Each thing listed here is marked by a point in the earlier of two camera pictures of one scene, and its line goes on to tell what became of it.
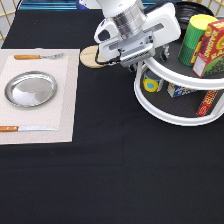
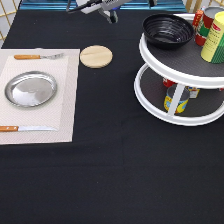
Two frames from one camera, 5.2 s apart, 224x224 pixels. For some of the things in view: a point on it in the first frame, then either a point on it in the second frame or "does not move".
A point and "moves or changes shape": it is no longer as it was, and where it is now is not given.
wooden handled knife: x=23 y=129 does not move
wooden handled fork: x=34 y=56 does not move
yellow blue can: x=152 y=85 → x=182 y=101
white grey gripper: x=162 y=29 → x=105 y=5
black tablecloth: x=121 y=166 does not move
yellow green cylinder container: x=195 y=29 → x=213 y=48
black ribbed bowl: x=184 y=10 moves or changes shape
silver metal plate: x=30 y=89 does not move
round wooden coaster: x=88 y=57 does not move
